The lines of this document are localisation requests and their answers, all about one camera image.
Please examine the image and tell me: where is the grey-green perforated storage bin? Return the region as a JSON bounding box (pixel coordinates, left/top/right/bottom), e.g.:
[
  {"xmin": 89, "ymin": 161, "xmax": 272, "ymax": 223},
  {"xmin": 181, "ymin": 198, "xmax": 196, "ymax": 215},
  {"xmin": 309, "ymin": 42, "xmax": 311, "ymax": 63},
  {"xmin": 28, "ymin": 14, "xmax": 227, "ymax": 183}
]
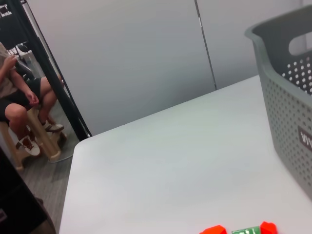
[{"xmin": 245, "ymin": 4, "xmax": 312, "ymax": 195}]

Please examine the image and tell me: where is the green toy brick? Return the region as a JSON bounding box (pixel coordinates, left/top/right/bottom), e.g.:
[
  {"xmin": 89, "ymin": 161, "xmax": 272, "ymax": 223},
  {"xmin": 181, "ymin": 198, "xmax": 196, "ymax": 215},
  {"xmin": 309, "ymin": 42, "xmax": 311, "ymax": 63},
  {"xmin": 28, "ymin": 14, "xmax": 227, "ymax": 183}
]
[{"xmin": 231, "ymin": 226, "xmax": 261, "ymax": 234}]

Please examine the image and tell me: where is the black tripod stand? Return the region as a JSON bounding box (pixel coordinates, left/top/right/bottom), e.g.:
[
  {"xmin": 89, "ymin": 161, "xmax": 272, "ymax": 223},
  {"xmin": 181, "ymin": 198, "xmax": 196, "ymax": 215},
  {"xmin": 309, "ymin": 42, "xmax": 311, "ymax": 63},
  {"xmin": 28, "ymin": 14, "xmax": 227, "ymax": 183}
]
[{"xmin": 20, "ymin": 0, "xmax": 93, "ymax": 142}]

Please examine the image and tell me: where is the grey floor cable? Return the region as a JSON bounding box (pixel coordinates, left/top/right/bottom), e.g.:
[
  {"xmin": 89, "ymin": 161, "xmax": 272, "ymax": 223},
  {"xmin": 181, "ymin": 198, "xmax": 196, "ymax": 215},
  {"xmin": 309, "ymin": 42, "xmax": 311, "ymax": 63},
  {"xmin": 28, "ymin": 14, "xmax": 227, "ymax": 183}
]
[{"xmin": 52, "ymin": 152, "xmax": 74, "ymax": 163}]

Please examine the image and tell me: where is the small red toy brick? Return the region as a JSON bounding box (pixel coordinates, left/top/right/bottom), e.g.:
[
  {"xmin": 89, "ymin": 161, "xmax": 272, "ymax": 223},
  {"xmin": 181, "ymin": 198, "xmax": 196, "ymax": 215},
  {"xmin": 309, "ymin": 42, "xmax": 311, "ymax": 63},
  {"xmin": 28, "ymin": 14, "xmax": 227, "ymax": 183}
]
[{"xmin": 259, "ymin": 221, "xmax": 277, "ymax": 234}]

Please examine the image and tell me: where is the light wooden stool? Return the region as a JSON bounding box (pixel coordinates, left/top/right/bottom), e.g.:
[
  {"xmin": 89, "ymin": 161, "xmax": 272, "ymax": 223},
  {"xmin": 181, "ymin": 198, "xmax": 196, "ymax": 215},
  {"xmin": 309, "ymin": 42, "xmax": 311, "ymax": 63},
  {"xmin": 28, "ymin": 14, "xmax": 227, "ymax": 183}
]
[{"xmin": 0, "ymin": 107, "xmax": 68, "ymax": 171}]

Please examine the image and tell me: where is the black office chair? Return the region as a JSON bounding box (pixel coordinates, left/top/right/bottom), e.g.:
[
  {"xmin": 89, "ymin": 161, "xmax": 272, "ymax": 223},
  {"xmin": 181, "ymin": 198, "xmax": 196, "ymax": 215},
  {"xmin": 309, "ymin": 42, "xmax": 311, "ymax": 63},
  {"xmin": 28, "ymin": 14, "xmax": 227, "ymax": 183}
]
[{"xmin": 0, "ymin": 0, "xmax": 32, "ymax": 53}]

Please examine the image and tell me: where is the seated person beige shirt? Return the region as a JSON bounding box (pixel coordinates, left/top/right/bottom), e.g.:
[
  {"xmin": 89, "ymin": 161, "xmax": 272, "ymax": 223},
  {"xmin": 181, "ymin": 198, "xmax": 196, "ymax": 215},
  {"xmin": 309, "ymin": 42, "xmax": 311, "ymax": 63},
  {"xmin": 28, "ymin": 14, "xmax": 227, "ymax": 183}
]
[{"xmin": 0, "ymin": 41, "xmax": 65, "ymax": 156}]

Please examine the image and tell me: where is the orange-red toy brick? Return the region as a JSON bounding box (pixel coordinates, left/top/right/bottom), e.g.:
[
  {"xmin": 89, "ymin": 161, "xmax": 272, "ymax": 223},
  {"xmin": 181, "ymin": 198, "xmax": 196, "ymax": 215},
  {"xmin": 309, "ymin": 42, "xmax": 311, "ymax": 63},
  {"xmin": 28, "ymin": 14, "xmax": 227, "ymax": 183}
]
[{"xmin": 199, "ymin": 225, "xmax": 227, "ymax": 234}]

